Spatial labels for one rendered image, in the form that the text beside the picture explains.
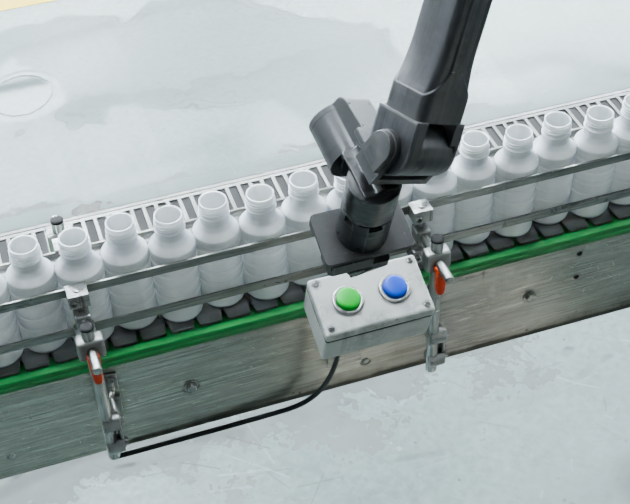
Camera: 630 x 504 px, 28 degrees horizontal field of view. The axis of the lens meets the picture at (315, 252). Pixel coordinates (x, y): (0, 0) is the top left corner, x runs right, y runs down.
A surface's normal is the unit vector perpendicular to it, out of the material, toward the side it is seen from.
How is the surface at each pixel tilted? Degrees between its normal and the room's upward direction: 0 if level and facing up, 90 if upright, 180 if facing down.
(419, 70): 54
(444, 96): 83
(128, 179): 0
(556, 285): 90
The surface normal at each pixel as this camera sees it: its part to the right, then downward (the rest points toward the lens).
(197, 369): 0.32, 0.63
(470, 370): -0.03, -0.73
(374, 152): -0.76, 0.04
